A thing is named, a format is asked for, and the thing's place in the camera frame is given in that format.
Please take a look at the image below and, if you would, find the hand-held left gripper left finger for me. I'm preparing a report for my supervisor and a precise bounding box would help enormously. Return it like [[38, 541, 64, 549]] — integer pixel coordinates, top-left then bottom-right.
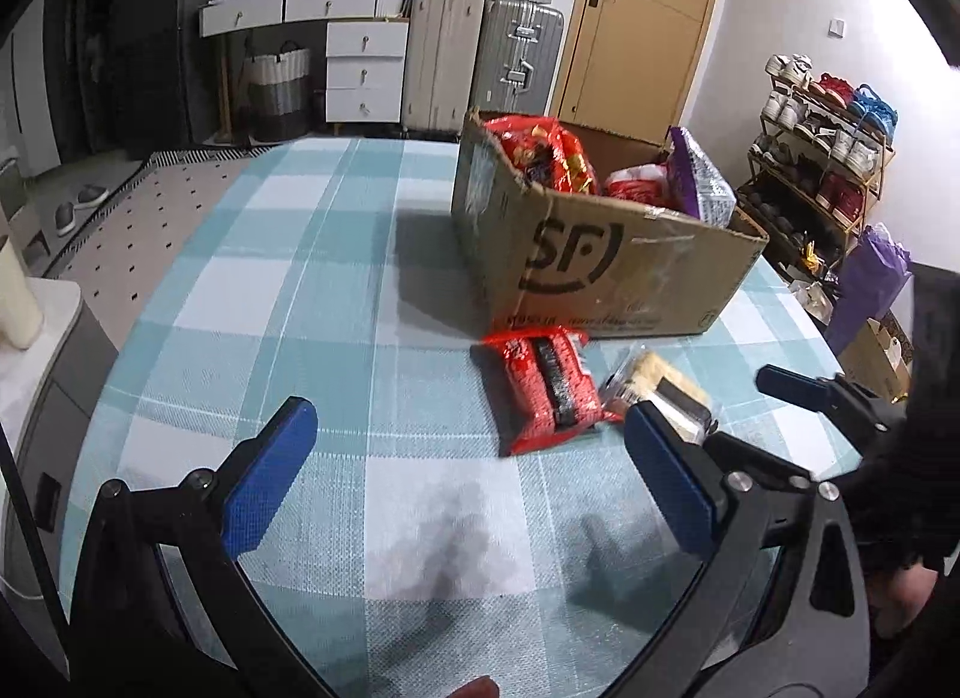
[[67, 396, 338, 698]]

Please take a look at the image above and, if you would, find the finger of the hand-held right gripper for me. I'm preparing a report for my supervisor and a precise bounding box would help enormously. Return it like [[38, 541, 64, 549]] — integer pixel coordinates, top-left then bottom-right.
[[756, 364, 901, 455]]

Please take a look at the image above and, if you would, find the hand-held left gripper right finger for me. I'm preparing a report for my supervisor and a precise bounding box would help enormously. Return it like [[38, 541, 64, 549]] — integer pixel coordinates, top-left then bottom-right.
[[600, 402, 871, 698]]

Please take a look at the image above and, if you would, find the cream sandwich cracker packet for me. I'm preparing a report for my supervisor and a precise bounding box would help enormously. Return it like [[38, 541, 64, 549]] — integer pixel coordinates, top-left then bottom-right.
[[604, 345, 713, 444]]

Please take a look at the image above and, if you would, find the red black-striped snack packet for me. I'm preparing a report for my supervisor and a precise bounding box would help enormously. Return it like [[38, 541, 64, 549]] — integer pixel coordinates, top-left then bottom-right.
[[480, 326, 623, 457]]

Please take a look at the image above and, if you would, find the brown cardboard box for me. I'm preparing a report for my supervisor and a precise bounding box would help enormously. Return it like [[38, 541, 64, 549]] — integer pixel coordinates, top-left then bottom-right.
[[450, 107, 770, 339]]

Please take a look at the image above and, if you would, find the purple silver snack packet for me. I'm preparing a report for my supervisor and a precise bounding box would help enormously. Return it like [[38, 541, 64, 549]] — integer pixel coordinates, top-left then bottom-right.
[[666, 126, 737, 228]]

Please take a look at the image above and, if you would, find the red white snack packet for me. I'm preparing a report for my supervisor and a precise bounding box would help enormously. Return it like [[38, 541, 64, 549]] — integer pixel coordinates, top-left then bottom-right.
[[604, 161, 676, 208]]

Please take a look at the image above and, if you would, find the red chip bag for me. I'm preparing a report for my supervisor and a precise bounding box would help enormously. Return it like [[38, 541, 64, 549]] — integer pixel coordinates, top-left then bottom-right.
[[484, 114, 601, 196]]

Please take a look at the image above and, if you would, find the person's right hand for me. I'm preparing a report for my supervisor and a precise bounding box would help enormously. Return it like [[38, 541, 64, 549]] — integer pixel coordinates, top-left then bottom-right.
[[862, 567, 950, 643]]

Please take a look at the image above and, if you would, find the small open cardboard box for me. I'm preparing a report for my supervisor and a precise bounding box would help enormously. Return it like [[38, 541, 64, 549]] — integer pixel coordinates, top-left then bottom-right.
[[840, 315, 912, 403]]

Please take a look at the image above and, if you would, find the purple plastic bag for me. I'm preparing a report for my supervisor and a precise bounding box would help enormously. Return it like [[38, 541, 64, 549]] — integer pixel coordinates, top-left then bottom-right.
[[825, 224, 912, 354]]

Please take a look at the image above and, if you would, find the teal checked tablecloth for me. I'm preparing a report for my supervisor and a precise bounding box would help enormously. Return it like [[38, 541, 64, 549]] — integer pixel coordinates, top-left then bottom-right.
[[60, 135, 863, 698]]

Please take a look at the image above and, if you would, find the shoe rack with shoes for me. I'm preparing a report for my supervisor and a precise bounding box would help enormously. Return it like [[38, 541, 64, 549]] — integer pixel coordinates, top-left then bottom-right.
[[739, 53, 897, 279]]

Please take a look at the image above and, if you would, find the white nightstand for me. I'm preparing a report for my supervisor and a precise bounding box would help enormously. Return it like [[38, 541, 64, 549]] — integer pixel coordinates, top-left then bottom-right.
[[0, 278, 121, 594]]

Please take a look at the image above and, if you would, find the beige dotted rug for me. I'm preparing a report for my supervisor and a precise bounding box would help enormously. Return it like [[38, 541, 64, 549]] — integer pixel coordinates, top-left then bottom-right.
[[41, 146, 271, 301]]

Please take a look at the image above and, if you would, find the cream cylinder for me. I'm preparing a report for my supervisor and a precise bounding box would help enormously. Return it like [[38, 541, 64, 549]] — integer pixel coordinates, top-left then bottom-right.
[[0, 236, 44, 350]]

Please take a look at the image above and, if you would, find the wooden door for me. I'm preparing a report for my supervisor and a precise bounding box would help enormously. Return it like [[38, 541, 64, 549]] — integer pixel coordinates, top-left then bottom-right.
[[551, 0, 728, 144]]

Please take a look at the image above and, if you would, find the woven laundry basket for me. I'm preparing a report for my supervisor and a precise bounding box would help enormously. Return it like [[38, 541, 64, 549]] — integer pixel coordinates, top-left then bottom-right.
[[246, 41, 312, 142]]

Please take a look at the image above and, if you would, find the white drawer cabinet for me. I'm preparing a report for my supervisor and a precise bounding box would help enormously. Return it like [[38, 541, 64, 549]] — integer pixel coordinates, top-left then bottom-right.
[[325, 19, 410, 125]]

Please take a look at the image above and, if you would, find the silver suitcase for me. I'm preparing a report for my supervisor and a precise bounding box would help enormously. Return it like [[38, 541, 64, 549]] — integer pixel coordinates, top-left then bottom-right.
[[475, 0, 565, 118]]

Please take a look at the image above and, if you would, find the white suitcase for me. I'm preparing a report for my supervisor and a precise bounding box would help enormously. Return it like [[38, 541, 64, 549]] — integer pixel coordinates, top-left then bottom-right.
[[401, 0, 486, 136]]

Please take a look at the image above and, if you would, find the dark wardrobe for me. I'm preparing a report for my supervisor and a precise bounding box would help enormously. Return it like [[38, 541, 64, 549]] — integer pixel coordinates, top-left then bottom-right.
[[0, 0, 188, 174]]

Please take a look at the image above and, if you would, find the white desk with drawers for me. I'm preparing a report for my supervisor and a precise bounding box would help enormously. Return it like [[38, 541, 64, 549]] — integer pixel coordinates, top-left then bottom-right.
[[199, 0, 410, 144]]

